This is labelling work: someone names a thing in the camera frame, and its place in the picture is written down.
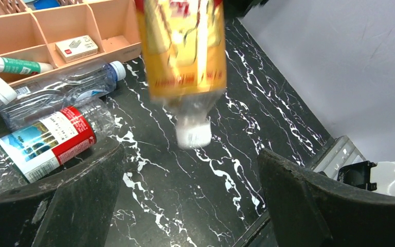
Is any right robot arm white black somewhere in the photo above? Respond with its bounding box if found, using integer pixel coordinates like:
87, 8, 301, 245
336, 161, 395, 197

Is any gold red tea bottle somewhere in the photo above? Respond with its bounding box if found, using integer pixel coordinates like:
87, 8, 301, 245
135, 1, 227, 149

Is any clear blue cap bottle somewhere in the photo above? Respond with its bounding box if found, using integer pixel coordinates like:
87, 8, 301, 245
0, 59, 126, 131

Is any small white box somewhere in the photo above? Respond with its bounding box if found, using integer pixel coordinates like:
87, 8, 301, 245
55, 35, 99, 63

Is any blue round object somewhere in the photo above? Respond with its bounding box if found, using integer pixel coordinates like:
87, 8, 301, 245
33, 0, 60, 10

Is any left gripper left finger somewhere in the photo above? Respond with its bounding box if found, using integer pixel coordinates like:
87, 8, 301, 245
0, 141, 125, 246

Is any clear bottle red blue label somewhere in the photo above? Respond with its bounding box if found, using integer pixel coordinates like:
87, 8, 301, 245
0, 99, 115, 194

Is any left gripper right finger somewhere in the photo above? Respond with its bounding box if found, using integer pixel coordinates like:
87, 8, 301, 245
257, 149, 395, 246

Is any peach desk organizer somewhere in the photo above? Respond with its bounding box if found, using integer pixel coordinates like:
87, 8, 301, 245
0, 1, 141, 73

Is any green white tube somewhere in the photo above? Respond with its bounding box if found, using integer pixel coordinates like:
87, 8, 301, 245
0, 57, 54, 75

